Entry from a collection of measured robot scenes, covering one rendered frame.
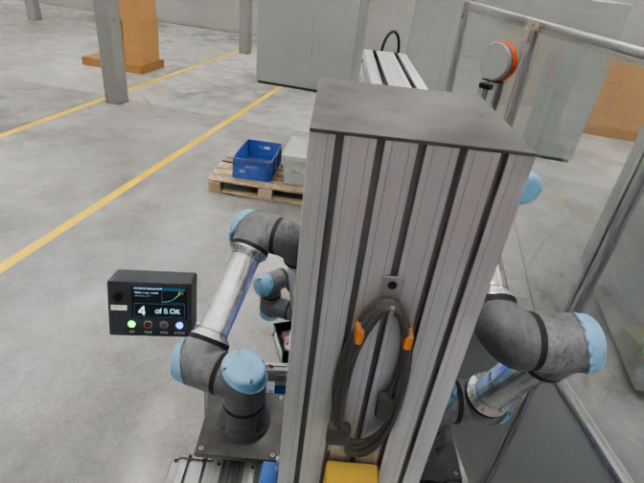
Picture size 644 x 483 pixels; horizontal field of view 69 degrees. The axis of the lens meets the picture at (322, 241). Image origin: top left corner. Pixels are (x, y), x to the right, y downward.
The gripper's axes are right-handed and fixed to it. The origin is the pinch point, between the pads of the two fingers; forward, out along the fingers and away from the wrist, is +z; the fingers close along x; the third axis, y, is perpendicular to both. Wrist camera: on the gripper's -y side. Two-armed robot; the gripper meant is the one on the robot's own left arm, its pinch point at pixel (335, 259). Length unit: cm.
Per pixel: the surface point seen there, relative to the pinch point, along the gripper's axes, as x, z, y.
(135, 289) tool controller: -7, -72, 16
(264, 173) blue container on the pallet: 67, 149, 263
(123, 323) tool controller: 5, -77, 17
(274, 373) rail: 34.3, -34.3, -5.6
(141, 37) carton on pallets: -23, 248, 779
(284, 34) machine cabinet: -37, 439, 612
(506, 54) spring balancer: -73, 80, -11
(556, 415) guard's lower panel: 38, 32, -82
